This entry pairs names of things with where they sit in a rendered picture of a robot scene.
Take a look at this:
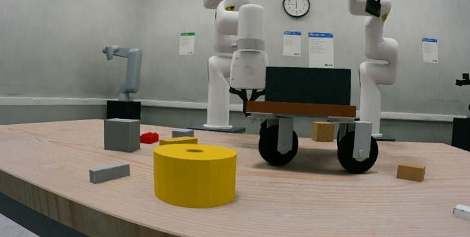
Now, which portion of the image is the yellow flat bar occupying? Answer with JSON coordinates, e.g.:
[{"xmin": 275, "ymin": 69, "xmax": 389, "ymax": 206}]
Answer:
[{"xmin": 159, "ymin": 137, "xmax": 198, "ymax": 146}]

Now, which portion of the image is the tan cardboard box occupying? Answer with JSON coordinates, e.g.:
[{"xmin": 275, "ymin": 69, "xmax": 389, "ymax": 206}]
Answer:
[{"xmin": 312, "ymin": 122, "xmax": 335, "ymax": 142}]

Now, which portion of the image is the red toy brick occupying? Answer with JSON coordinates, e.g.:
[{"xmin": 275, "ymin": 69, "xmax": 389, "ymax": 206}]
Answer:
[{"xmin": 140, "ymin": 132, "xmax": 159, "ymax": 144}]

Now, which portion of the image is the small brown wooden block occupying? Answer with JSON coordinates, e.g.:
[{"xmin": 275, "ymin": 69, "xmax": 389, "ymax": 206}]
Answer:
[{"xmin": 396, "ymin": 163, "xmax": 426, "ymax": 182}]

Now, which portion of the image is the yellow cylinder with center hole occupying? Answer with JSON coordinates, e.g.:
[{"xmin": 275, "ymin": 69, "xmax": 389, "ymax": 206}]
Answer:
[{"xmin": 154, "ymin": 144, "xmax": 237, "ymax": 208}]

